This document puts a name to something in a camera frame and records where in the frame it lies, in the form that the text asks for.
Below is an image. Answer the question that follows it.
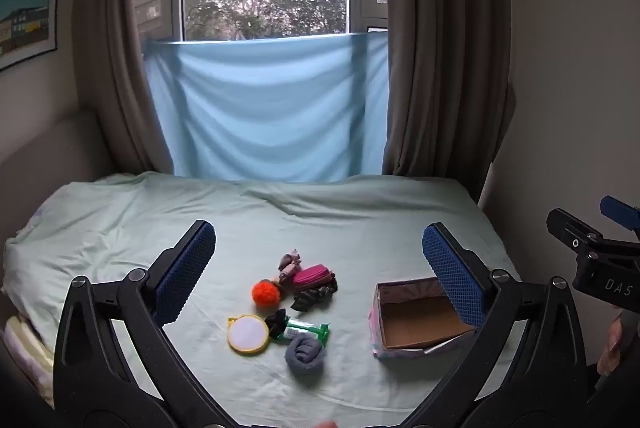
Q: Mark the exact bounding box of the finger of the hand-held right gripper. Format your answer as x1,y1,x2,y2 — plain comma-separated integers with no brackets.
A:
600,195,640,231
546,208,608,260

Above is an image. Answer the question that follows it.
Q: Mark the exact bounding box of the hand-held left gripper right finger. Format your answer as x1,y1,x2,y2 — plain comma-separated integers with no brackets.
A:
405,222,588,428

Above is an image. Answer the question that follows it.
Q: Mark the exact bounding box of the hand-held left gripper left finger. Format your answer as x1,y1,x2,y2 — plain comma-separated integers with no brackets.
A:
52,219,236,428

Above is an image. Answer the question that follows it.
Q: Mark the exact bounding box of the patterned cardboard box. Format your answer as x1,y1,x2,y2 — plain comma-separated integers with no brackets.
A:
370,278,478,360

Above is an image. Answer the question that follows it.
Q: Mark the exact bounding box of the orange fluffy pompom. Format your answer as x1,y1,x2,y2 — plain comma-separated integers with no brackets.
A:
251,279,285,309

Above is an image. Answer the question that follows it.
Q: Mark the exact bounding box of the black scrunchie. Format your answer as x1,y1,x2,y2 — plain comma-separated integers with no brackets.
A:
264,308,288,340

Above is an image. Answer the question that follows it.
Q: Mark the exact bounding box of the mauve cloth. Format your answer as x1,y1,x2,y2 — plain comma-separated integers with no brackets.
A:
278,248,303,285

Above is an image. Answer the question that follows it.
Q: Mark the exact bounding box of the pink zip pouch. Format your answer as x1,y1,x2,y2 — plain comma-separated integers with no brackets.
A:
292,264,337,287

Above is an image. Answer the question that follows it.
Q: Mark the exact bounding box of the person's right hand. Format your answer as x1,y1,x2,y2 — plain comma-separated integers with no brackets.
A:
597,314,626,376

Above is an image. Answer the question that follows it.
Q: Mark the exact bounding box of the dark patterned cloth roll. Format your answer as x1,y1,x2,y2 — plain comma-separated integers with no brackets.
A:
291,283,339,312

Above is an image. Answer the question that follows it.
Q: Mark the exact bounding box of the green tissue packet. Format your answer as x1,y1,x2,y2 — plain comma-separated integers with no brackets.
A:
282,315,332,349

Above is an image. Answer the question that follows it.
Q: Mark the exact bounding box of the blue-grey rolled sock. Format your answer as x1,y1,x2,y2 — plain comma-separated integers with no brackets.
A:
285,334,327,376

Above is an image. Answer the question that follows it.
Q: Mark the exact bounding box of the stack of folded linens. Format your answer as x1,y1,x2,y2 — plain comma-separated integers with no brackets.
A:
2,315,56,409

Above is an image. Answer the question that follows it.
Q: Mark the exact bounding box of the light blue hanging cloth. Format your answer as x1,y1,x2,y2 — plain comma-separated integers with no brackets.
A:
143,31,390,183

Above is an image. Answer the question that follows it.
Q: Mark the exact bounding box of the brown curtain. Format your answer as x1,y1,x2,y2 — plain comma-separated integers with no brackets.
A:
382,0,516,181
75,0,173,174

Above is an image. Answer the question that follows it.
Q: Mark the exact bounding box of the wall poster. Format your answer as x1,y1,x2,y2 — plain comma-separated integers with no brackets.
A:
0,0,62,72

